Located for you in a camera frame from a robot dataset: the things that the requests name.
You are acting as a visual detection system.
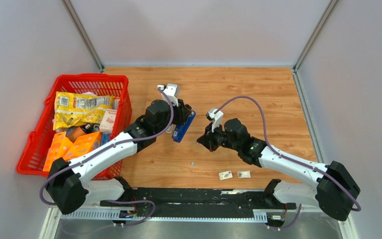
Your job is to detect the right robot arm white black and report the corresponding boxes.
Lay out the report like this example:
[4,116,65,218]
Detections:
[197,119,361,221]

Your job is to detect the staple box with red mark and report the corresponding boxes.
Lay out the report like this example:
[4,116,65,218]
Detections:
[218,170,233,181]

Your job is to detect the grey white stapler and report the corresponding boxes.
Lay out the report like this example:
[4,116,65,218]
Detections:
[165,124,174,134]

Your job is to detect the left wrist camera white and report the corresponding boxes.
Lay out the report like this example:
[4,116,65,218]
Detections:
[157,84,180,107]

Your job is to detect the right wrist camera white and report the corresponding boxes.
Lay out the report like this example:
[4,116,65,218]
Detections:
[206,108,224,132]

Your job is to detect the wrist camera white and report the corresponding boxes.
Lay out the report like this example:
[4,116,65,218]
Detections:
[157,84,180,107]
[206,108,224,132]

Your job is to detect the white slotted cable duct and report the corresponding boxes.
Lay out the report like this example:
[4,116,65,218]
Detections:
[60,207,268,223]

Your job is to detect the yellow snack bag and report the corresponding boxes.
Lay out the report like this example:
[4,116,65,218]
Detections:
[53,92,114,130]

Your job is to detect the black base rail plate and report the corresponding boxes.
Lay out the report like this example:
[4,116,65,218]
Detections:
[99,187,297,219]

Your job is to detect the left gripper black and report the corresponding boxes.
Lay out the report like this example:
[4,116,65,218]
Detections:
[155,99,192,136]

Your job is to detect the blue black stapler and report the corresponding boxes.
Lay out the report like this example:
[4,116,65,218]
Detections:
[172,111,196,143]

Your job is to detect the small grey staple box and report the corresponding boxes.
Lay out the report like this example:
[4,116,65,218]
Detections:
[237,171,251,179]

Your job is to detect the red plastic basket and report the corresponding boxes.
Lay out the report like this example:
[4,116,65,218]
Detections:
[16,73,133,184]

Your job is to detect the orange box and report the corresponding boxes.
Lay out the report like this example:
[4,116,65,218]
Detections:
[62,132,102,161]
[42,131,73,172]

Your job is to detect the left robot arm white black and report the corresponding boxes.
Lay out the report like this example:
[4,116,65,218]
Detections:
[39,99,192,215]

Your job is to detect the orange box right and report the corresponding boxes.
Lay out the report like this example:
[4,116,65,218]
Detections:
[62,132,102,161]

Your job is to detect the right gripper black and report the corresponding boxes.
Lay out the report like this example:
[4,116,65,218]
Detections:
[197,121,240,153]

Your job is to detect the orange box left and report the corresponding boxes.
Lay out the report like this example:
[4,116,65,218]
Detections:
[42,131,73,172]

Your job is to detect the pink white small box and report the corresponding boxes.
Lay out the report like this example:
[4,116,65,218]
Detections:
[99,109,117,134]

